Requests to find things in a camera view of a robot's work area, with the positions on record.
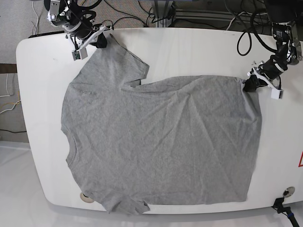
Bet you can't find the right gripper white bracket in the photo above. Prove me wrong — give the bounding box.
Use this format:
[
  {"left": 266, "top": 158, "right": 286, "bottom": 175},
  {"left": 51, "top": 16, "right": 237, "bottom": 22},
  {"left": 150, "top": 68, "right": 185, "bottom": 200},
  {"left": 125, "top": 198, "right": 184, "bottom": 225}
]
[{"left": 65, "top": 24, "right": 114, "bottom": 61}]

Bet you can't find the black clamp with cable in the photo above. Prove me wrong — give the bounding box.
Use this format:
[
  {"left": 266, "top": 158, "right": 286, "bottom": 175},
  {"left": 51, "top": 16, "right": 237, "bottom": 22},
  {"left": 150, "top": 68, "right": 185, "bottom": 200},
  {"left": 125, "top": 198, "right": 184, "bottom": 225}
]
[{"left": 272, "top": 198, "right": 299, "bottom": 227}]

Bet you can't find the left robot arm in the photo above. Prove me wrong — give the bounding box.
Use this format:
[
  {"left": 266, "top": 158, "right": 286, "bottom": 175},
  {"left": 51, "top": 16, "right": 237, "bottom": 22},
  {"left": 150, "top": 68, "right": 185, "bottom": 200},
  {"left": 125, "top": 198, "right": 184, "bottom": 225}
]
[{"left": 243, "top": 0, "right": 303, "bottom": 99}]

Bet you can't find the right table grommet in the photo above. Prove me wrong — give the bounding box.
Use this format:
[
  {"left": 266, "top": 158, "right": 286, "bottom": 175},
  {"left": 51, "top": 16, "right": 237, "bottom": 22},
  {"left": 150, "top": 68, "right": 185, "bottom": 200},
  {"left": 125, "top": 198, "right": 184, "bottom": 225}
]
[{"left": 283, "top": 186, "right": 295, "bottom": 198}]

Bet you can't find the aluminium frame behind table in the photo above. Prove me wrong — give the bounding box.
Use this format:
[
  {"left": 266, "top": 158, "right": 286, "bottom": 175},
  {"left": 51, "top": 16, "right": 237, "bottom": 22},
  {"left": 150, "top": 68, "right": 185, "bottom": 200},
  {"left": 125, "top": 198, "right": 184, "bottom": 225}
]
[{"left": 151, "top": 0, "right": 261, "bottom": 26}]

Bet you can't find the red warning triangle sticker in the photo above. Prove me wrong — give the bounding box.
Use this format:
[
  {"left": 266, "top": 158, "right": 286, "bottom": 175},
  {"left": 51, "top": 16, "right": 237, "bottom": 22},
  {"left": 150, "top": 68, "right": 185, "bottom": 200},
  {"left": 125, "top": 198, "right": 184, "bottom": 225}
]
[{"left": 298, "top": 152, "right": 303, "bottom": 167}]

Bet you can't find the table grommet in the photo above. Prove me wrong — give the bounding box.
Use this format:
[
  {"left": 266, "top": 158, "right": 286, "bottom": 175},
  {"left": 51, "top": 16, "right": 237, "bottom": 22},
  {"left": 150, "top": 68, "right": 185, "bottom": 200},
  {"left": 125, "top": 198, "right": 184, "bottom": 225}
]
[
  {"left": 80, "top": 192, "right": 94, "bottom": 203},
  {"left": 283, "top": 186, "right": 295, "bottom": 198}
]

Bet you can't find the grey t-shirt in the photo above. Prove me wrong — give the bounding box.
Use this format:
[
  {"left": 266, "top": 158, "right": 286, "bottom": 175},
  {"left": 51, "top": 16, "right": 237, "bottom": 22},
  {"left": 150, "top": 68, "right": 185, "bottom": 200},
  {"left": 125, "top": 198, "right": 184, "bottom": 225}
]
[{"left": 61, "top": 36, "right": 262, "bottom": 214}]

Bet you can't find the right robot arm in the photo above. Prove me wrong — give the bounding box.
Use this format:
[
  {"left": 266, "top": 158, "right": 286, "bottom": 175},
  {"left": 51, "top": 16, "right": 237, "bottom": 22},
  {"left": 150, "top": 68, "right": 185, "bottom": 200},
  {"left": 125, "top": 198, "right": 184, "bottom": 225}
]
[{"left": 44, "top": 0, "right": 113, "bottom": 61}]

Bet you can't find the left table grommet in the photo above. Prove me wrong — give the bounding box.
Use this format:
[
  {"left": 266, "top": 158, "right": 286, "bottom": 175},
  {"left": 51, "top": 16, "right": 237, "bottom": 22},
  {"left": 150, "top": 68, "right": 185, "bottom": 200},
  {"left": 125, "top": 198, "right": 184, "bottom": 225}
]
[{"left": 80, "top": 192, "right": 94, "bottom": 203}]

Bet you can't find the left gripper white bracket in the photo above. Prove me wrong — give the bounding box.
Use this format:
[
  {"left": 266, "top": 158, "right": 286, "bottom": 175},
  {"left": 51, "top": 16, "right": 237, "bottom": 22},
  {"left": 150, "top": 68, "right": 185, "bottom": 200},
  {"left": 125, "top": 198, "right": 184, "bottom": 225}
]
[{"left": 243, "top": 60, "right": 284, "bottom": 99}]

